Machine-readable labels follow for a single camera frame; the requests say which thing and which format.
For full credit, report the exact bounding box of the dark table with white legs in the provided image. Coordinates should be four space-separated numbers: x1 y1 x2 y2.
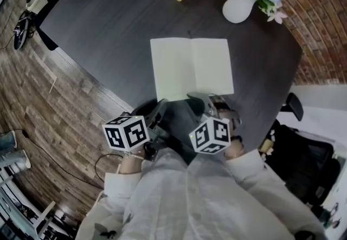
34 0 304 164

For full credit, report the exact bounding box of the black mesh office chair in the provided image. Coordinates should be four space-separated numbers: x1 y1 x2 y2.
257 92 342 207

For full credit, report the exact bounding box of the black floor cable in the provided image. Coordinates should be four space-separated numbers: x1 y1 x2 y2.
0 129 125 190

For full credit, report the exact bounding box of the person's right forearm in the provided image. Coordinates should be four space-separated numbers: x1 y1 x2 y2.
222 141 315 234

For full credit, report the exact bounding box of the white bead bracelet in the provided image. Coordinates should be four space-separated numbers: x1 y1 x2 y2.
125 152 146 161

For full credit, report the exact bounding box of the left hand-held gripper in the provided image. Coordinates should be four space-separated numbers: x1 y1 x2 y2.
101 98 171 163

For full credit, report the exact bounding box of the black wheeled board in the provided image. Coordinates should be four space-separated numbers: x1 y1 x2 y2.
13 11 35 50

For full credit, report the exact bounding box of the white vase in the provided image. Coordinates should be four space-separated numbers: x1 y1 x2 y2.
222 0 257 24

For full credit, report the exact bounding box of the person's left forearm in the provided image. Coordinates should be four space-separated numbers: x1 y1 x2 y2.
104 151 146 199

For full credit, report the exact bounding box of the white waste bin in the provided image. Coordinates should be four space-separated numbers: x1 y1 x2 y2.
25 0 46 15

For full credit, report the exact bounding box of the person's light shirt torso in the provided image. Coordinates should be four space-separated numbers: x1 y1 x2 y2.
74 149 326 240

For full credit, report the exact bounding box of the person's right hand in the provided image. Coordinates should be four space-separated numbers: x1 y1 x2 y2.
217 108 237 122

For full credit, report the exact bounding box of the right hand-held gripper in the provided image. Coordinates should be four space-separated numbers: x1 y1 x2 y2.
187 91 242 155

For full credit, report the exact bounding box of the yellow tissue box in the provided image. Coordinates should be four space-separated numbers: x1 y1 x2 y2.
259 138 274 153

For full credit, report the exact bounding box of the white frame rack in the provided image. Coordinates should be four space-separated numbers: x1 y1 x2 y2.
0 171 56 240

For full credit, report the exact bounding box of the notebook with blue cover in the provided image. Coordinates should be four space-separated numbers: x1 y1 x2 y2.
150 37 235 101

